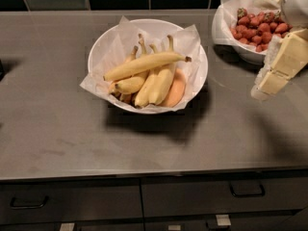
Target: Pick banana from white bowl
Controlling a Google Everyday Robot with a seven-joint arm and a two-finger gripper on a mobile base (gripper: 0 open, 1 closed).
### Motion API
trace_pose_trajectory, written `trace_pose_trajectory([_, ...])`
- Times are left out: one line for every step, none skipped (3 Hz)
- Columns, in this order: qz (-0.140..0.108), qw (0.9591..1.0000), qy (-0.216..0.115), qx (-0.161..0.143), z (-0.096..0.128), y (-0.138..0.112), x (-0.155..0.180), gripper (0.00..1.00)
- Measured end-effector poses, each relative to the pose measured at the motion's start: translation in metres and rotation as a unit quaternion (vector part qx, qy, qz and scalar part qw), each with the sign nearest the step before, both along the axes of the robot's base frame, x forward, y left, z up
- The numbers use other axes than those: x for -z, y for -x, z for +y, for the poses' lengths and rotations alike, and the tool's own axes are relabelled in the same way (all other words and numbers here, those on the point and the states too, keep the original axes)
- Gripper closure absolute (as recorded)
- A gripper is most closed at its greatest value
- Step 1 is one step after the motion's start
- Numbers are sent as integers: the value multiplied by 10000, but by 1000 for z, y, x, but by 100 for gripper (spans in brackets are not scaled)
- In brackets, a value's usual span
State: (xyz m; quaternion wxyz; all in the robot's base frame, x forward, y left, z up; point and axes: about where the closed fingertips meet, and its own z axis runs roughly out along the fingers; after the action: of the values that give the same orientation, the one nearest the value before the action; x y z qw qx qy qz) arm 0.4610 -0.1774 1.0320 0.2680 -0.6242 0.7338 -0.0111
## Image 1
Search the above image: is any left black drawer handle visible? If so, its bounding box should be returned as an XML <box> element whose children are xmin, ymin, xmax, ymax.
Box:
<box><xmin>10</xmin><ymin>196</ymin><xmax>49</xmax><ymax>210</ymax></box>

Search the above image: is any orange-tinted banana right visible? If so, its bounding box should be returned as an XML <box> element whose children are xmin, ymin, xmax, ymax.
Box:
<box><xmin>161</xmin><ymin>68</ymin><xmax>186</xmax><ymax>108</ymax></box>

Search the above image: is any black drawer handle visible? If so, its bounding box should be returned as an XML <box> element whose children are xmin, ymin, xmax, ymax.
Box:
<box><xmin>229</xmin><ymin>182</ymin><xmax>266</xmax><ymax>198</ymax></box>
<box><xmin>10</xmin><ymin>196</ymin><xmax>49</xmax><ymax>210</ymax></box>

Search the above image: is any paper liner under strawberries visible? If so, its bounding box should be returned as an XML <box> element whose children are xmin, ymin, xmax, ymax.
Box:
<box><xmin>212</xmin><ymin>0</ymin><xmax>281</xmax><ymax>54</ymax></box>

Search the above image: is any white strawberry bowl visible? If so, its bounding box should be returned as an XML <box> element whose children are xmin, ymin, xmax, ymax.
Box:
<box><xmin>212</xmin><ymin>5</ymin><xmax>267</xmax><ymax>64</ymax></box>

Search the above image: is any left dark drawer front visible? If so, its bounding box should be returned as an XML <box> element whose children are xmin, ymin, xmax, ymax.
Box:
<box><xmin>0</xmin><ymin>180</ymin><xmax>142</xmax><ymax>225</ymax></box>

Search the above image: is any white banana bowl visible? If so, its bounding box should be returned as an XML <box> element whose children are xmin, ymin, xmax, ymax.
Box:
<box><xmin>87</xmin><ymin>18</ymin><xmax>209</xmax><ymax>116</ymax></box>

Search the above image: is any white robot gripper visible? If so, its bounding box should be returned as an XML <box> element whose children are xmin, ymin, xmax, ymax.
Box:
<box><xmin>254</xmin><ymin>0</ymin><xmax>308</xmax><ymax>96</ymax></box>

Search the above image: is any long yellow banana middle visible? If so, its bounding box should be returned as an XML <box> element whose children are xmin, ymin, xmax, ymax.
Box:
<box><xmin>134</xmin><ymin>42</ymin><xmax>155</xmax><ymax>108</ymax></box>

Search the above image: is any pile of red strawberries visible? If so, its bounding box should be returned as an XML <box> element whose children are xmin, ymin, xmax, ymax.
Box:
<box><xmin>230</xmin><ymin>8</ymin><xmax>293</xmax><ymax>52</ymax></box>

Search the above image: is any short yellow banana left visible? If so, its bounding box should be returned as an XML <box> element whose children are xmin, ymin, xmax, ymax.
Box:
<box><xmin>115</xmin><ymin>71</ymin><xmax>148</xmax><ymax>94</ymax></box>

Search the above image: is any right dark drawer front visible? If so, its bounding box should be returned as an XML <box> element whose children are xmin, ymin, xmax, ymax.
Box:
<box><xmin>141</xmin><ymin>170</ymin><xmax>308</xmax><ymax>218</ymax></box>

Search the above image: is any right black drawer handle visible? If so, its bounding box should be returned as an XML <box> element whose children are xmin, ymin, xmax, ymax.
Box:
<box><xmin>229</xmin><ymin>182</ymin><xmax>266</xmax><ymax>198</ymax></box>

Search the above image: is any dark drawer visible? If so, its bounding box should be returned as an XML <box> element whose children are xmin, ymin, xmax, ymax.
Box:
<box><xmin>0</xmin><ymin>180</ymin><xmax>142</xmax><ymax>225</ymax></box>
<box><xmin>141</xmin><ymin>170</ymin><xmax>308</xmax><ymax>218</ymax></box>

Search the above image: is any white paper bowl liner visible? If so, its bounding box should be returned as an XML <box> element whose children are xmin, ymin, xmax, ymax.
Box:
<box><xmin>79</xmin><ymin>15</ymin><xmax>207</xmax><ymax>114</ymax></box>

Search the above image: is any back banana with stem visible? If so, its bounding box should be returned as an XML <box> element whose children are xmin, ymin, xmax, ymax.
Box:
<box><xmin>108</xmin><ymin>46</ymin><xmax>139</xmax><ymax>97</ymax></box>

